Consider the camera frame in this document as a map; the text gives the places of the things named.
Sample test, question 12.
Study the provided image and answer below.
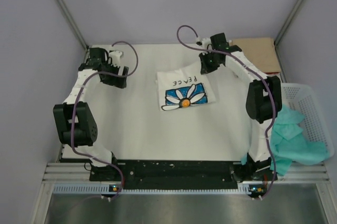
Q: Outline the right aluminium frame post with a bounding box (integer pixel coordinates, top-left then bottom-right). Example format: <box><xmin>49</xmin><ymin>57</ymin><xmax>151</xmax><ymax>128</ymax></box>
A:
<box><xmin>274</xmin><ymin>0</ymin><xmax>307</xmax><ymax>47</ymax></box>

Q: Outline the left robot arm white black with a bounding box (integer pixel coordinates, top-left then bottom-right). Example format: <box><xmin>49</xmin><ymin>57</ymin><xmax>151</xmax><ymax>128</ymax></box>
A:
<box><xmin>53</xmin><ymin>47</ymin><xmax>129</xmax><ymax>180</ymax></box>

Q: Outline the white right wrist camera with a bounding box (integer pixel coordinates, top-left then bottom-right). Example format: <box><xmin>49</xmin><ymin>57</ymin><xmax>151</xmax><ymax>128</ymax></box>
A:
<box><xmin>196</xmin><ymin>37</ymin><xmax>211</xmax><ymax>47</ymax></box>

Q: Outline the folded tan t shirt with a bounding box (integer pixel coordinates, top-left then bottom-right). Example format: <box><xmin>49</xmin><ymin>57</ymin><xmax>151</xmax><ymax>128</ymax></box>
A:
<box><xmin>230</xmin><ymin>37</ymin><xmax>281</xmax><ymax>73</ymax></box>

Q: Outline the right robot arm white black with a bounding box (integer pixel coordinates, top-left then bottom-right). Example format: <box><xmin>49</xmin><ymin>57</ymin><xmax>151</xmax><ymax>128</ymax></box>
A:
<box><xmin>197</xmin><ymin>33</ymin><xmax>282</xmax><ymax>180</ymax></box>

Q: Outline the white printed t shirt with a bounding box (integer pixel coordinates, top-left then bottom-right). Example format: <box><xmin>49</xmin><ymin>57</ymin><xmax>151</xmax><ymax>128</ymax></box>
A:
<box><xmin>156</xmin><ymin>62</ymin><xmax>216</xmax><ymax>111</ymax></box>

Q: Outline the perforated white cable duct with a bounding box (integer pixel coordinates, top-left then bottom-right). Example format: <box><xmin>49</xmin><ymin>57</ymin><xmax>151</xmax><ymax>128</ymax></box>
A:
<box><xmin>53</xmin><ymin>183</ymin><xmax>251</xmax><ymax>195</ymax></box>

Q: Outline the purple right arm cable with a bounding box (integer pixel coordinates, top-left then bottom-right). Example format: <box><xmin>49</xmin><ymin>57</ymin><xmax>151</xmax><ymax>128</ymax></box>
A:
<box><xmin>176</xmin><ymin>25</ymin><xmax>279</xmax><ymax>200</ymax></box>

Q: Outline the teal t shirt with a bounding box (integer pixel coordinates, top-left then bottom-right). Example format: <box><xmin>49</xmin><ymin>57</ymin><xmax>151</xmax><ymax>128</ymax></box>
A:
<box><xmin>241</xmin><ymin>102</ymin><xmax>329</xmax><ymax>176</ymax></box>

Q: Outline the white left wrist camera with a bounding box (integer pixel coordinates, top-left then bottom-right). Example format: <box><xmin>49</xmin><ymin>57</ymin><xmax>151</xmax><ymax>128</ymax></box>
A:
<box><xmin>108</xmin><ymin>50</ymin><xmax>124</xmax><ymax>66</ymax></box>

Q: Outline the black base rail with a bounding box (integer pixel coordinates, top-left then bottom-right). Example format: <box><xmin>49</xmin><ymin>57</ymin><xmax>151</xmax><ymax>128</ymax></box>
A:
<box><xmin>90</xmin><ymin>160</ymin><xmax>277</xmax><ymax>190</ymax></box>

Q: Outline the aluminium frame post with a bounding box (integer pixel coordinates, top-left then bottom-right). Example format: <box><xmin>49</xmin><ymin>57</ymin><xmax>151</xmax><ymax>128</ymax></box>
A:
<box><xmin>274</xmin><ymin>0</ymin><xmax>307</xmax><ymax>47</ymax></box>
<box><xmin>55</xmin><ymin>0</ymin><xmax>88</xmax><ymax>51</ymax></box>

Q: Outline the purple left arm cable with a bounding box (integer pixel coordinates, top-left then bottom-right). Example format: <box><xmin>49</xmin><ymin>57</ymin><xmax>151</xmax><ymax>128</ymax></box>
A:
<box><xmin>71</xmin><ymin>41</ymin><xmax>140</xmax><ymax>200</ymax></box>

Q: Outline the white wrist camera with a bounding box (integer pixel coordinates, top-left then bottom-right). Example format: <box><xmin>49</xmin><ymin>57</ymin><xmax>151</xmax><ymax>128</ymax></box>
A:
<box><xmin>108</xmin><ymin>50</ymin><xmax>124</xmax><ymax>66</ymax></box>
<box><xmin>196</xmin><ymin>37</ymin><xmax>211</xmax><ymax>47</ymax></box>

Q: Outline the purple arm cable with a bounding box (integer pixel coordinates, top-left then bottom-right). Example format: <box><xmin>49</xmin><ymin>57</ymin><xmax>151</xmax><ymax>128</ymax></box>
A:
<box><xmin>71</xmin><ymin>41</ymin><xmax>140</xmax><ymax>200</ymax></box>
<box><xmin>176</xmin><ymin>25</ymin><xmax>279</xmax><ymax>200</ymax></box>

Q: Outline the aluminium front frame rail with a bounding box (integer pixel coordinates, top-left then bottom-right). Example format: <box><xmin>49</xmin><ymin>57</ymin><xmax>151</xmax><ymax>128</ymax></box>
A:
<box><xmin>43</xmin><ymin>163</ymin><xmax>330</xmax><ymax>183</ymax></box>

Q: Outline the left aluminium frame post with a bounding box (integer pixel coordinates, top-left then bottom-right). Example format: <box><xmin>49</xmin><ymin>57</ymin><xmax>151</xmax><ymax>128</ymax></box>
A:
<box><xmin>55</xmin><ymin>0</ymin><xmax>88</xmax><ymax>51</ymax></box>

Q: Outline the folded red t shirt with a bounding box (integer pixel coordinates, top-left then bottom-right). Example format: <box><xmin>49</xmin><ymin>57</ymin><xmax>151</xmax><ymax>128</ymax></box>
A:
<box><xmin>265</xmin><ymin>72</ymin><xmax>280</xmax><ymax>75</ymax></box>

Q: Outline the white plastic basket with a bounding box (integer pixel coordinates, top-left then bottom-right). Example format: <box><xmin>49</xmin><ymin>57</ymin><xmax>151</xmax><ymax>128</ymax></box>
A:
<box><xmin>281</xmin><ymin>83</ymin><xmax>335</xmax><ymax>157</ymax></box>

